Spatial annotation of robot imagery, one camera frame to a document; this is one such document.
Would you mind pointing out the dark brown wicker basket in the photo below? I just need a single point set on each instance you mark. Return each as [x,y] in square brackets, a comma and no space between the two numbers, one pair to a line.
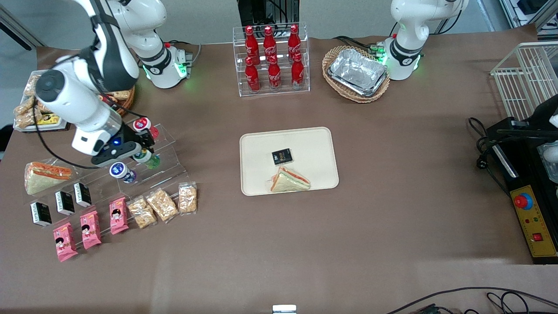
[127,104]

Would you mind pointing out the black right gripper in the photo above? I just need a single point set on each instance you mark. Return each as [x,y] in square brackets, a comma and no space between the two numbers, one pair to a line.
[132,134]

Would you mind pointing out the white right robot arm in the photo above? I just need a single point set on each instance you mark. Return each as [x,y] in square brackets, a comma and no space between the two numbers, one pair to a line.
[109,52]

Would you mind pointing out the small silver white device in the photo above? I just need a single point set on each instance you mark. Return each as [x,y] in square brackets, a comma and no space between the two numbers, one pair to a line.
[284,309]

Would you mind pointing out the red cola bottle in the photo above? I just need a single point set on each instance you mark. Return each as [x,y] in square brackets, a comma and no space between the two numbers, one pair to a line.
[252,78]
[297,74]
[269,41]
[251,41]
[294,40]
[274,76]

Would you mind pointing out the wrapped triangle sandwich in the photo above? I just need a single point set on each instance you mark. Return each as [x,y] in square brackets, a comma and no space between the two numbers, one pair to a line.
[43,176]
[290,181]

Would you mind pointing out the clear cracker bag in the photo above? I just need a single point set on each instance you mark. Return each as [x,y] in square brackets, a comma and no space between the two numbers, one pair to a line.
[141,212]
[162,205]
[188,198]

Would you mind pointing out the blue gum bottle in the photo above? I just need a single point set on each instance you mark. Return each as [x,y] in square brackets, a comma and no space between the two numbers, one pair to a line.
[123,172]

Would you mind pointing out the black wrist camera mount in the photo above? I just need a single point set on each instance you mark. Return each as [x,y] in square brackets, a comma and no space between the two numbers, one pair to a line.
[113,155]

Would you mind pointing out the clear snack bag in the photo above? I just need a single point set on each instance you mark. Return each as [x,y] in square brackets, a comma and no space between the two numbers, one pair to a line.
[24,106]
[121,94]
[42,107]
[31,85]
[28,120]

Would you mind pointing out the beige serving tray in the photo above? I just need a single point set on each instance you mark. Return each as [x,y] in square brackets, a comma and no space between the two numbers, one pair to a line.
[314,148]

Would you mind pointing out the small black gold-print box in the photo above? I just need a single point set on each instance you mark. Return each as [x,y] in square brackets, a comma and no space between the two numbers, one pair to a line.
[282,157]

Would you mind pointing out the black background equipment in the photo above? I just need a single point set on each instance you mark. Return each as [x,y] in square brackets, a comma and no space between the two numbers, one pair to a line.
[270,11]

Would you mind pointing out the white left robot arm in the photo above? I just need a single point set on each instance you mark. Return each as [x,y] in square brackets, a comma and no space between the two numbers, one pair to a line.
[412,39]

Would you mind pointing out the aluminium foil tray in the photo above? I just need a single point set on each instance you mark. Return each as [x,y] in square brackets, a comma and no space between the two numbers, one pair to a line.
[357,72]

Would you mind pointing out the black yellow control box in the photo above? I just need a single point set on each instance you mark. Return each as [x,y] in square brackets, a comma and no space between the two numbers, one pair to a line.
[529,187]

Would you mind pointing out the green gum bottle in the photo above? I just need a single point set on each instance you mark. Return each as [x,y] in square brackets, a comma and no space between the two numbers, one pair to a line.
[153,162]

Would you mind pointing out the clear acrylic step display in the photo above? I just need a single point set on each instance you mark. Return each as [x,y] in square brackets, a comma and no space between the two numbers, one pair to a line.
[172,152]

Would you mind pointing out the red gum bottle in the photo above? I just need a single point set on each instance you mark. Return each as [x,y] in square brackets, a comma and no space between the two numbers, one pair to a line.
[141,124]

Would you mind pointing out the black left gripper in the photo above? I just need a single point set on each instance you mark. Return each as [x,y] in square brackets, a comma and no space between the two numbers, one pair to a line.
[542,114]

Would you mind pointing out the metal background shelf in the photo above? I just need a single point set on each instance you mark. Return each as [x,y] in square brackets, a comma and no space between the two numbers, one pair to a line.
[536,13]

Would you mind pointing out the yellow snack packet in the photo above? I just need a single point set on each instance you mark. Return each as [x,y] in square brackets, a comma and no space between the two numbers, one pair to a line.
[49,119]

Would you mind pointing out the black white snack box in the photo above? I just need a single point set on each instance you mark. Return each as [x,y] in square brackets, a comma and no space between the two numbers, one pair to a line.
[82,194]
[41,214]
[65,203]

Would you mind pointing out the pink snack pack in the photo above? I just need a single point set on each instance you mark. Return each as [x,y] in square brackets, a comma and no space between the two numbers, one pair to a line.
[118,216]
[65,242]
[90,230]

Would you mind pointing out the clear acrylic bottle rack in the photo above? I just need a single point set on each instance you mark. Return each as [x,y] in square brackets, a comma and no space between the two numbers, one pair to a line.
[270,85]

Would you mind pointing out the red emergency stop button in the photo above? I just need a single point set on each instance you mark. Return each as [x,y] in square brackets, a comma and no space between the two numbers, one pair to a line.
[522,201]

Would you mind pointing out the white rectangular snack tray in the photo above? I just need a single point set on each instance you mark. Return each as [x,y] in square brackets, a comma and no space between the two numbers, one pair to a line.
[26,127]

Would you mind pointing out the light wicker basket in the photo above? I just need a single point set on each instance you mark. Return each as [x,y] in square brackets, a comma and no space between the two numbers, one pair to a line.
[333,85]

